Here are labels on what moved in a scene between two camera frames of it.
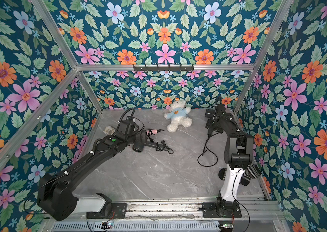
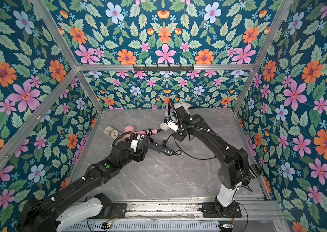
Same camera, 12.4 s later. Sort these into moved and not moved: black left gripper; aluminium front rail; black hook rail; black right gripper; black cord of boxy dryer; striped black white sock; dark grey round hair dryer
Moved: black right gripper; dark grey round hair dryer; black left gripper; black cord of boxy dryer
Not moved: black hook rail; aluminium front rail; striped black white sock
